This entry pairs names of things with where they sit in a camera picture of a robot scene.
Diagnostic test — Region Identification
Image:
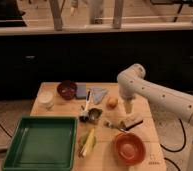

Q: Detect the small metal cup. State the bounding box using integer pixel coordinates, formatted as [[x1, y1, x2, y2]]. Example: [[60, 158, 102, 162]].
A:
[[89, 108, 102, 121]]

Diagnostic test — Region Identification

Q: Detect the white handled brush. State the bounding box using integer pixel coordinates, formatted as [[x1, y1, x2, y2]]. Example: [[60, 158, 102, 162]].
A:
[[79, 91, 91, 122]]

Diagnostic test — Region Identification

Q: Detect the black cable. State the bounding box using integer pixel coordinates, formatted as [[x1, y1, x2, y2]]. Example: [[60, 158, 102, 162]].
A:
[[160, 119, 188, 154]]

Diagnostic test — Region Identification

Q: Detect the yellow green corn cob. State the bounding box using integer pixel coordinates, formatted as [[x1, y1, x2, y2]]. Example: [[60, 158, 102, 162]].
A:
[[79, 128, 96, 157]]

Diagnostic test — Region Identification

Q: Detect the yellow-orange apple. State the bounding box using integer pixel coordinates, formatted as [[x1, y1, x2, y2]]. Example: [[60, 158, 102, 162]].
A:
[[106, 97, 118, 109]]

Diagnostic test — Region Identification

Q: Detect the white cup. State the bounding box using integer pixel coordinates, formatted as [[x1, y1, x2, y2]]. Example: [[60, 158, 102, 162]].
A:
[[37, 91, 54, 108]]

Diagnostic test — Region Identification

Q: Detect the black and white block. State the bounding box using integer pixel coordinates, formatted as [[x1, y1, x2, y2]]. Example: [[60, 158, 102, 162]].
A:
[[121, 115, 143, 131]]

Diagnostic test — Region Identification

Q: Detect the light blue cloth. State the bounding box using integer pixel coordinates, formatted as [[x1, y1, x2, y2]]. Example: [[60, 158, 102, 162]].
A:
[[91, 87, 108, 105]]

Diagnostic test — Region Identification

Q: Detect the dark red bowl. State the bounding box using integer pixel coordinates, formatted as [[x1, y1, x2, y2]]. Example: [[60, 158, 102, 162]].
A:
[[57, 80, 77, 100]]

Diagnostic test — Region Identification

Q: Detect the orange plastic bowl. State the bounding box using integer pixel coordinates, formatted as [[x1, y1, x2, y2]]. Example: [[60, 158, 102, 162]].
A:
[[112, 133, 146, 166]]

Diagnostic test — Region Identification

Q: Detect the green plastic tray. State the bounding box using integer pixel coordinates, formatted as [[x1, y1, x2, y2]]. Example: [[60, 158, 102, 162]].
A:
[[2, 116, 77, 171]]

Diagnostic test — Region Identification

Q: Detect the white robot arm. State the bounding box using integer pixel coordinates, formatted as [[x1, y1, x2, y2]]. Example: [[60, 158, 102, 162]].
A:
[[117, 63, 193, 171]]

